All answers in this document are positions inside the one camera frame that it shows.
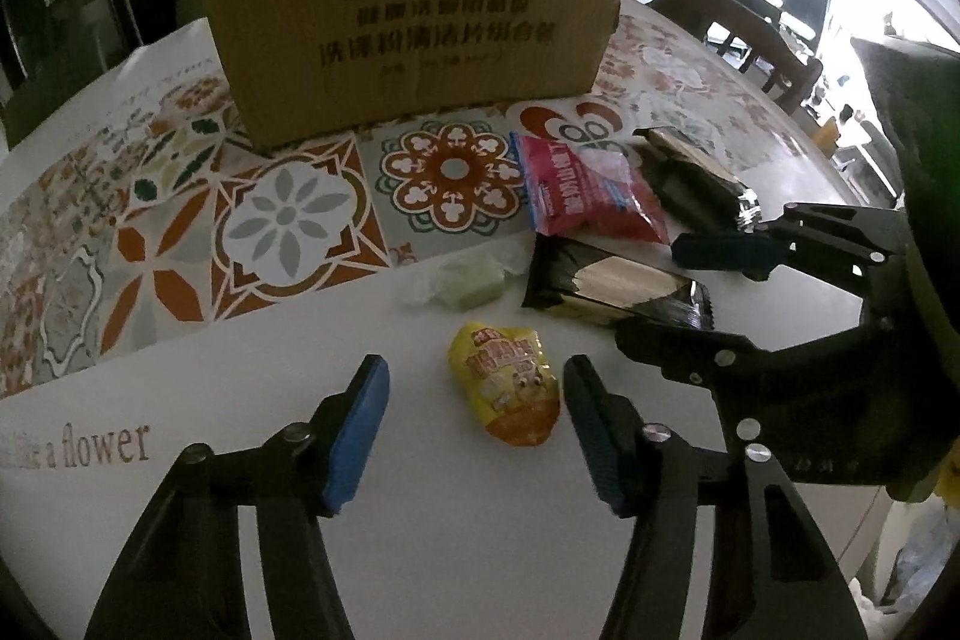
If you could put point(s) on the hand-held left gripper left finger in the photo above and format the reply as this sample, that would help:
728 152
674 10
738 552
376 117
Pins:
356 437

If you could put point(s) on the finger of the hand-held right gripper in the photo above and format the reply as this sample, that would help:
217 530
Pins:
720 250
675 347

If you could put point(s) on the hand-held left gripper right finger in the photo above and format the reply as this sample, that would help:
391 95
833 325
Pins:
600 437

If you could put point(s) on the dark green snack packet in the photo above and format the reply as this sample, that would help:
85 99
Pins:
690 175

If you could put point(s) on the black biscuit snack packet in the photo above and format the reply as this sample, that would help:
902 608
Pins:
600 284

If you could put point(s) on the small yellow snack packet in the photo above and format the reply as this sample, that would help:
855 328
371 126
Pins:
502 377

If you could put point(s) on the pink red snack packet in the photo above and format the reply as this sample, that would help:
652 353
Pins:
585 190

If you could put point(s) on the brown cardboard box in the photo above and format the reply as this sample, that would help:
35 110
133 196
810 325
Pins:
412 48

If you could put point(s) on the pale green wrapped candy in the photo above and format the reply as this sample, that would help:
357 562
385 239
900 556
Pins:
469 284

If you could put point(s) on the dark wooden chair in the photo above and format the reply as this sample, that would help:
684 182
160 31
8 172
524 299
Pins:
750 40

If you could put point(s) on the white floral patterned tablecloth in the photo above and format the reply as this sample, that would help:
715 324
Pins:
300 212

